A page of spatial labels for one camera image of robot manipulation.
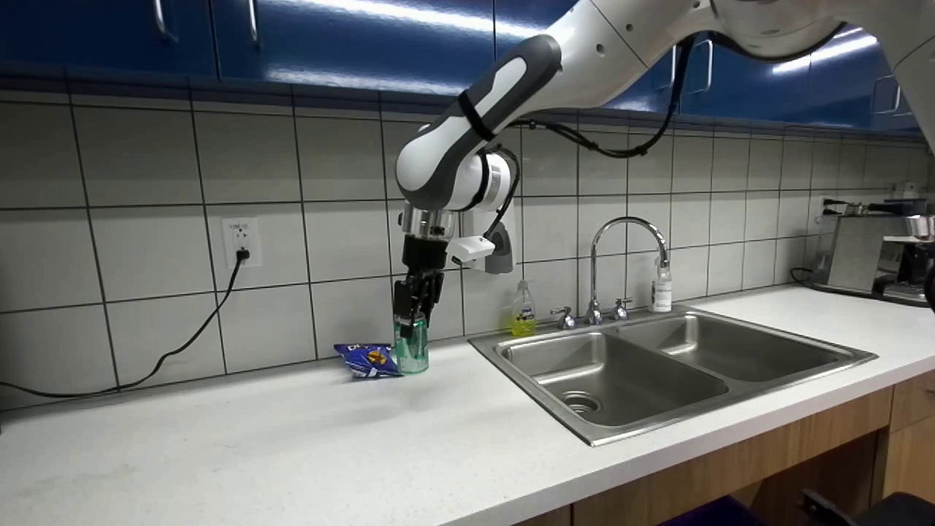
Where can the white wall outlet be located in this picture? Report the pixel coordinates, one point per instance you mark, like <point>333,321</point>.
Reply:
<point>240,238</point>

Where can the blue chip bag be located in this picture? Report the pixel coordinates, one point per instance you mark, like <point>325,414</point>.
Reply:
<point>366,361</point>

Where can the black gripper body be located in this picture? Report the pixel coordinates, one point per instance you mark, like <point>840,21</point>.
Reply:
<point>424,262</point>

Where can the stainless steel double sink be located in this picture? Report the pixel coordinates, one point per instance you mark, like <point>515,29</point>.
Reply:
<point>645,384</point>

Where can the white pump soap bottle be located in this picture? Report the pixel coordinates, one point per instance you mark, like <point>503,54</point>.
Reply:
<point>662,291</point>

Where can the black chair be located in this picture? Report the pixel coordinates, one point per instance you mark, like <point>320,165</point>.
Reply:
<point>877,511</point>

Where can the blue wall cabinets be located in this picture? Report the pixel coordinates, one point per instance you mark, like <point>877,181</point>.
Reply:
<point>370,38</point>

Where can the chrome gooseneck faucet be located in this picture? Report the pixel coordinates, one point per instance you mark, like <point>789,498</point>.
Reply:
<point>592,311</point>

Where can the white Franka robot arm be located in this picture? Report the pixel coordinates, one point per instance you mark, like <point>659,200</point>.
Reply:
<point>604,48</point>

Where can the silver coffee machine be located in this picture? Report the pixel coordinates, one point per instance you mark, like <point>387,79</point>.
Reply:
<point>856,251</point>

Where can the yellow dish soap bottle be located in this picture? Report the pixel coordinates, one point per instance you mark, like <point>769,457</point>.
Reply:
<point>519,321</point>

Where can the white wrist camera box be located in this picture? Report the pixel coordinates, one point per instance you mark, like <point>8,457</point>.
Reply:
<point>471,248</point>

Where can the wooden base cabinet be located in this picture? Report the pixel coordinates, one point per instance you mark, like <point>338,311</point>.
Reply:
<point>721,471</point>

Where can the green bottle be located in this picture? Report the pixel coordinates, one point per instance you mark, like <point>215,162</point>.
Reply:
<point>412,354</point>

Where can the metal sink drain strainer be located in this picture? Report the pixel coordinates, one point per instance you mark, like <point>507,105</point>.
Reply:
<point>582,400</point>

